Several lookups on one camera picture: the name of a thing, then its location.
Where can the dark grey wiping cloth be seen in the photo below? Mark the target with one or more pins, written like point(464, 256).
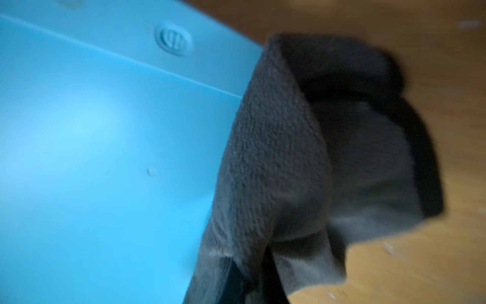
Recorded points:
point(324, 152)

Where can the white teal drawing tablet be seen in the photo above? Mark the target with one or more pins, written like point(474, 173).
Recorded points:
point(114, 118)

